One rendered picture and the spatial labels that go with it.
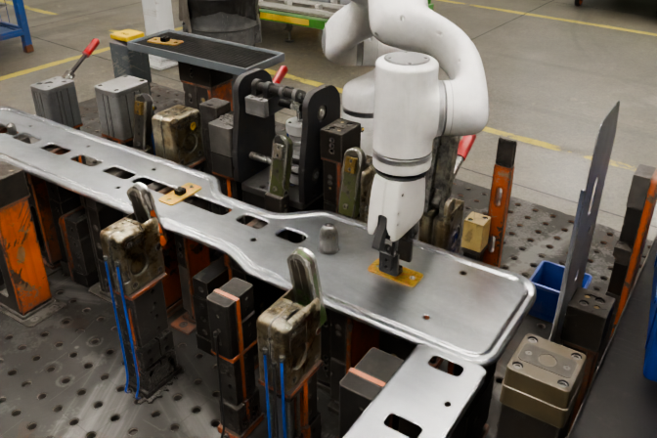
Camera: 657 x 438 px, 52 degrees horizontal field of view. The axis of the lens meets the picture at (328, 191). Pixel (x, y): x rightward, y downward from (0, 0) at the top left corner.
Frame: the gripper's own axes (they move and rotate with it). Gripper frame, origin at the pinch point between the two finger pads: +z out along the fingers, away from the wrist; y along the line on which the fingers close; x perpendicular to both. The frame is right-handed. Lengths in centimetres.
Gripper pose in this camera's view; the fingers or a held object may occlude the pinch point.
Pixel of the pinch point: (396, 255)
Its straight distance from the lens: 105.7
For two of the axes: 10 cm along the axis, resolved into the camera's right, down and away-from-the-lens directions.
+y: -5.5, 4.0, -7.3
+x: 8.3, 2.7, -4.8
